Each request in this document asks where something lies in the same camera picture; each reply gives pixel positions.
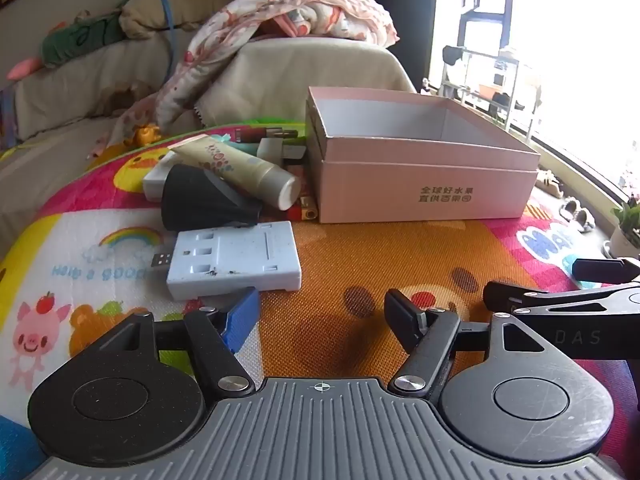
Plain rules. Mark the small yellow toy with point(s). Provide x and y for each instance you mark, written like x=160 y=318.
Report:
x=146 y=135

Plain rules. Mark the beige covered sofa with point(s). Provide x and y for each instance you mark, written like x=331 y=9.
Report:
x=75 y=85

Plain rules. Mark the potted green plant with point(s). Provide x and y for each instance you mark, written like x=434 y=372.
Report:
x=625 y=232

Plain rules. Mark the floral pink blanket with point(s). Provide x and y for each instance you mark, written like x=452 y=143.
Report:
x=225 y=25

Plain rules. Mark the black cone nozzle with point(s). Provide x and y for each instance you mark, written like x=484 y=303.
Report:
x=200 y=200

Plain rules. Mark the pink cardboard box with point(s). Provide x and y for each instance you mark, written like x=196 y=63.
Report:
x=400 y=185

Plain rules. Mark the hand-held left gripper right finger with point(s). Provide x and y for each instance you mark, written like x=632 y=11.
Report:
x=402 y=320

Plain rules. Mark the striped plush slipper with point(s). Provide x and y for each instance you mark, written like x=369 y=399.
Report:
x=550 y=182

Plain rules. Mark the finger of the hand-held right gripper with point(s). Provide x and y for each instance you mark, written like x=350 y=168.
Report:
x=505 y=297
x=605 y=270

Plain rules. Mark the dark curtain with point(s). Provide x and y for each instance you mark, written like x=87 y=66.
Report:
x=405 y=10

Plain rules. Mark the green plush toy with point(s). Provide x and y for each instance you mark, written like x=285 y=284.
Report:
x=80 y=40

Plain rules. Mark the pale slippers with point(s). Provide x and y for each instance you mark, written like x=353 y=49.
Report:
x=575 y=216

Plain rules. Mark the cream cosmetic tube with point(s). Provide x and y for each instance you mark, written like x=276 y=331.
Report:
x=240 y=165

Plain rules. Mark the pale blue socket adapter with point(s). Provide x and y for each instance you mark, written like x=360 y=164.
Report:
x=235 y=260

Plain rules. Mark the metal drying rack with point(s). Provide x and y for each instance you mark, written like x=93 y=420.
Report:
x=480 y=85

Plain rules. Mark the beige pillow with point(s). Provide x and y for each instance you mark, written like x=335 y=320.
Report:
x=190 y=5

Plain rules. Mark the colourful cartoon play mat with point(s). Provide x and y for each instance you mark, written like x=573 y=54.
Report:
x=350 y=260

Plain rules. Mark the blue patterned cushion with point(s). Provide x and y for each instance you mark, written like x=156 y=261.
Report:
x=7 y=117

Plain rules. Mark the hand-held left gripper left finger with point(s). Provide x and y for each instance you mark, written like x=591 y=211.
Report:
x=242 y=320

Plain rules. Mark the white block power adapter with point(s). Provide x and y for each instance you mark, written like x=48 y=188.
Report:
x=155 y=180

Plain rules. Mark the pink plush toy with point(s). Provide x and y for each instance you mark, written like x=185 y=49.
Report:
x=22 y=69

